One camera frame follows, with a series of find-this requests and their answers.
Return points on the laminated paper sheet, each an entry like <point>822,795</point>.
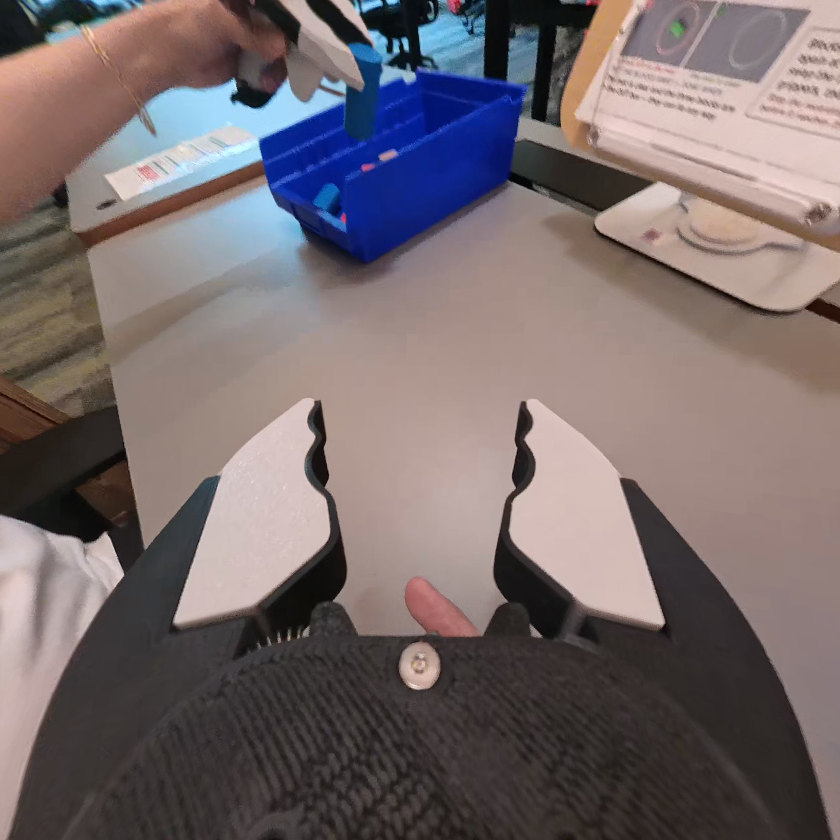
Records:
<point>184,157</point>

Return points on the person's left hand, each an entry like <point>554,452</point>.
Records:
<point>210,46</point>

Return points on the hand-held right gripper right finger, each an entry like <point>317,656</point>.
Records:
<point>577,525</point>

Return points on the black pole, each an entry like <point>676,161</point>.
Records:
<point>502,33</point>

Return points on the blue plastic bin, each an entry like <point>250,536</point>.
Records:
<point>420,197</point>

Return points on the person's white shirt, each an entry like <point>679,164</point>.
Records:
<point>39,623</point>

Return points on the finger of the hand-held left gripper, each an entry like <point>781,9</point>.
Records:
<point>303,75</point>
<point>325,46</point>

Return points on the wooden board document stand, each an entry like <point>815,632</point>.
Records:
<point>774,282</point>

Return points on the printed instruction sheet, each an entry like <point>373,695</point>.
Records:
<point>722,98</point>

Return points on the black office chair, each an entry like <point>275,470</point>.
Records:
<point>400,26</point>

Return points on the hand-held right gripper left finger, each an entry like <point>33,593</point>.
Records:
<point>262,525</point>

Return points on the person's left forearm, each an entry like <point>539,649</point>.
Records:
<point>59,111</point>

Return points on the blue wooden cylinder block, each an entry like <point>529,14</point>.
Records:
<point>361,111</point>
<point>326,197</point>

